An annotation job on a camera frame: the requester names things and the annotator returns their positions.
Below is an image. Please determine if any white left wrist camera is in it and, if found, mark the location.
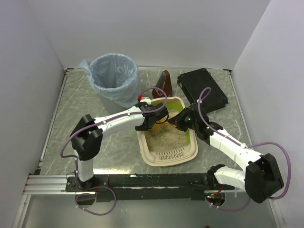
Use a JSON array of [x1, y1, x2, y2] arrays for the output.
[[137, 94, 151, 105]]

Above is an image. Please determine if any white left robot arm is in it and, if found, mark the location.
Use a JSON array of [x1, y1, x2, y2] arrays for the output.
[[70, 101, 169, 190]]

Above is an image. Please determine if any beige litter box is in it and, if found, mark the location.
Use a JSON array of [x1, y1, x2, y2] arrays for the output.
[[137, 96, 198, 167]]

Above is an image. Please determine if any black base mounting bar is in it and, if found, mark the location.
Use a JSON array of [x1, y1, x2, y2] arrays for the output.
[[66, 173, 231, 202]]

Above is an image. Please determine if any aluminium rail frame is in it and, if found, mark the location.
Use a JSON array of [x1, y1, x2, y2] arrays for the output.
[[11, 68, 74, 228]]

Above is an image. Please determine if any black rectangular case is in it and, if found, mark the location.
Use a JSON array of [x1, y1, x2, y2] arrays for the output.
[[177, 68, 228, 113]]

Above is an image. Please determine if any brown wooden metronome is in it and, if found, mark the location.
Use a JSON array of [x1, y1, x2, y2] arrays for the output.
[[152, 70, 173, 98]]

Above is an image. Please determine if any beige cat litter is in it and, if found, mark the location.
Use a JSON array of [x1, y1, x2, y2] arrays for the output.
[[144, 109, 189, 152]]

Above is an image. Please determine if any grey bin with blue bag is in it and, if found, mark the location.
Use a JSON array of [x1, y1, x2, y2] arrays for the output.
[[79, 53, 141, 114]]

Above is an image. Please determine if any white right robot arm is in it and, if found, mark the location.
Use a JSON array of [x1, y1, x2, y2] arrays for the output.
[[168, 104, 284, 203]]

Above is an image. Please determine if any yellow litter scoop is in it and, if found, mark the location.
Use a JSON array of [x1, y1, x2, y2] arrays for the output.
[[156, 115, 169, 124]]

